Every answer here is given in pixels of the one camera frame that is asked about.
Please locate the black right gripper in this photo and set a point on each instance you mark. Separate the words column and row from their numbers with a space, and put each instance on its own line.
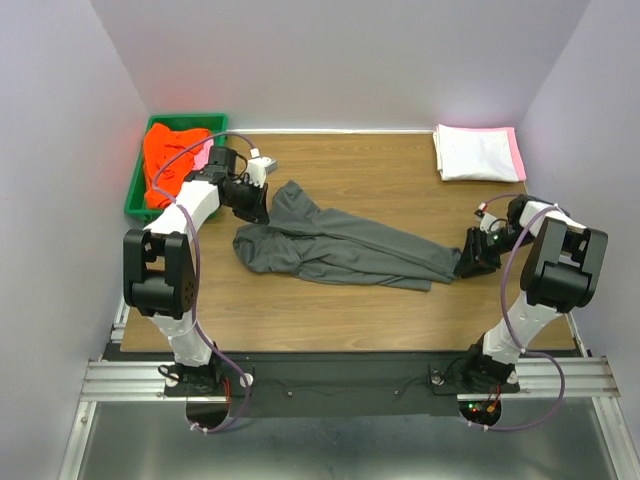
column 476, row 260

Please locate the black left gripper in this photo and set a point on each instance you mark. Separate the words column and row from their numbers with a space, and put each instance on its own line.
column 258, row 211

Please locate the grey t shirt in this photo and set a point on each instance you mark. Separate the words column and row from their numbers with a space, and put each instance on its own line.
column 330, row 246

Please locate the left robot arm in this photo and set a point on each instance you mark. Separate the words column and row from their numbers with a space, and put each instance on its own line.
column 161, row 261

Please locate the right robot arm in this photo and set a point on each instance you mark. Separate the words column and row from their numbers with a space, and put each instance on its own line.
column 561, row 272

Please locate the pink t shirt in bin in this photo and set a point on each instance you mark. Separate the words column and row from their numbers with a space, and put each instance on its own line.
column 201, row 159

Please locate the white folded t shirt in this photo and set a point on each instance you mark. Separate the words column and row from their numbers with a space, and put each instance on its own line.
column 478, row 154

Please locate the pink folded t shirt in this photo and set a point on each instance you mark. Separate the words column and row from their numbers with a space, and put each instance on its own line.
column 519, row 152

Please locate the orange t shirt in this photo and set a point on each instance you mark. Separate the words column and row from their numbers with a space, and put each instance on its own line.
column 160, row 145

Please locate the green plastic bin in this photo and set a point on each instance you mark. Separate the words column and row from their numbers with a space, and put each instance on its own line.
column 135, row 204

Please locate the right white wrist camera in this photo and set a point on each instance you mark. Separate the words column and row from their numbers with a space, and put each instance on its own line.
column 487, row 221

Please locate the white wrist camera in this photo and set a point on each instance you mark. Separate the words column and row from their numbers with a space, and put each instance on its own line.
column 259, row 168
column 487, row 221

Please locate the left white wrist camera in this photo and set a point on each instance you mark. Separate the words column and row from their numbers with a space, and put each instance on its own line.
column 259, row 168

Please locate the aluminium frame rail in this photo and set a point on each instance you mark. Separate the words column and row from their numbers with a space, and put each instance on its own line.
column 538, row 379

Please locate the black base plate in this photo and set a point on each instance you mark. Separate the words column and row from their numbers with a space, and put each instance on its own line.
column 297, row 385

